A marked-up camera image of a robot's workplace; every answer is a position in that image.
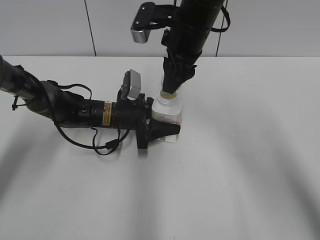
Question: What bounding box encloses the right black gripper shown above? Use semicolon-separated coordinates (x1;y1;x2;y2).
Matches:
160;19;213;94

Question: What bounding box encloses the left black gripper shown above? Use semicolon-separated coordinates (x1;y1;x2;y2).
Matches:
112;92;181;149

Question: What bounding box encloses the white yili changqing bottle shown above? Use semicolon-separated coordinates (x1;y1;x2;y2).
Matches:
151;90;184;144

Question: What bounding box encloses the white round bottle cap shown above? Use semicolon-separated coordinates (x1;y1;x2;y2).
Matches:
160;74;165;90

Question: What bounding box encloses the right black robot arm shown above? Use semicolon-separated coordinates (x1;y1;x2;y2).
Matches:
161;0;225;94

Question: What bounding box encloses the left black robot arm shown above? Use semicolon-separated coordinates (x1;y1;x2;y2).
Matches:
0;58;181;154

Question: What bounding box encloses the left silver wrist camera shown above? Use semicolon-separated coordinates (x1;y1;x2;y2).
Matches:
120;69;141;100

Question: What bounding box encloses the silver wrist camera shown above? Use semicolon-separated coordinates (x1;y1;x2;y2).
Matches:
130;1;178;44
120;69;141;100

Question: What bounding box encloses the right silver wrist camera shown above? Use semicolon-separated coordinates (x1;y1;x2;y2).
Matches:
130;1;178;44

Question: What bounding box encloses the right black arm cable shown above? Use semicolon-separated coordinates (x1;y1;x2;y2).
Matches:
211;0;231;33

